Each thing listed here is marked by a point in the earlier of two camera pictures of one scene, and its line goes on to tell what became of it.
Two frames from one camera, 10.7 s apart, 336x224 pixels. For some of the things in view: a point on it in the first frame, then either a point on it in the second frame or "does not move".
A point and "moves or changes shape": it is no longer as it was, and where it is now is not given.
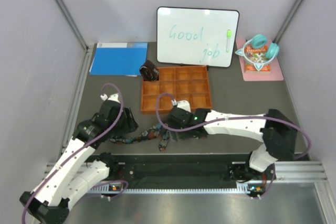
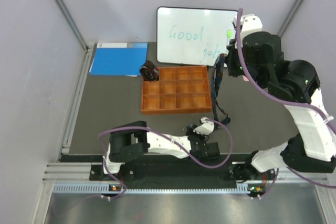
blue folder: (119, 59) does not move
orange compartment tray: (189, 83) does not move
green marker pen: (229, 35) does not move
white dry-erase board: (197, 36) does not move
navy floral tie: (157, 129) moves or changes shape
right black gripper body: (185, 135) to (234, 66)
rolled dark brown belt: (149, 71) does not move
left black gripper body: (118, 129) to (200, 137)
